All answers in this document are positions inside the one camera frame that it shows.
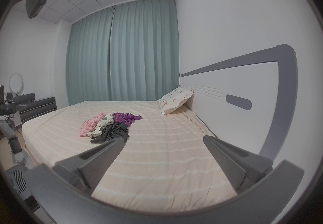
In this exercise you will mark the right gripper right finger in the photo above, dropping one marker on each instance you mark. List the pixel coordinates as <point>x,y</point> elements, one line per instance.
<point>234,165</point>

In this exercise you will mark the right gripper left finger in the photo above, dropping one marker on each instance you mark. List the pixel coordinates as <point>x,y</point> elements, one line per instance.
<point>101,162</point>

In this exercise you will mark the black T-shirt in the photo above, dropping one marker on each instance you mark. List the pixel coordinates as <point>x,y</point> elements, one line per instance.
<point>113,132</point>

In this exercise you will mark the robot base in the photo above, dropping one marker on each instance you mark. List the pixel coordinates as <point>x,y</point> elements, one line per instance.
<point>17,180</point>

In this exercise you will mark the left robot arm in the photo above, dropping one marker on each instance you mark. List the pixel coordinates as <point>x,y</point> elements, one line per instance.
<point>14,142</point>

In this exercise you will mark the bed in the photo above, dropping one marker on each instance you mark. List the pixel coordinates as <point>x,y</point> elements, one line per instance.
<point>156,157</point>

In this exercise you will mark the white printed garment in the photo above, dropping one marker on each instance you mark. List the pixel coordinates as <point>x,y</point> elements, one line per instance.
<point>101,127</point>

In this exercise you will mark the pink garment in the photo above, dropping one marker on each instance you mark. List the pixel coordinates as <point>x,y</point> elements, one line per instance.
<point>89,124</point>

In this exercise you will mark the purple garment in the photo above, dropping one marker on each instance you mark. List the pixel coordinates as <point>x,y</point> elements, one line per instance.
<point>125,117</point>

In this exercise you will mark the black chest of drawers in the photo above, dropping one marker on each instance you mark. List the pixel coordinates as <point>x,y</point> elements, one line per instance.
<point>43,108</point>

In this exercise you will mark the white printed pillow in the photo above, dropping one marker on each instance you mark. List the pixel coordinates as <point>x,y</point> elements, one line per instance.
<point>175,100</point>

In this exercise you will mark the blue-green curtain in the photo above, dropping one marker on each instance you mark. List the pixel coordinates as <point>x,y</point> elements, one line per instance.
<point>126,53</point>

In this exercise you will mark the round white mirror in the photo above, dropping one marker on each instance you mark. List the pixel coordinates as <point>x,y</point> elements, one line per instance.
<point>16,82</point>

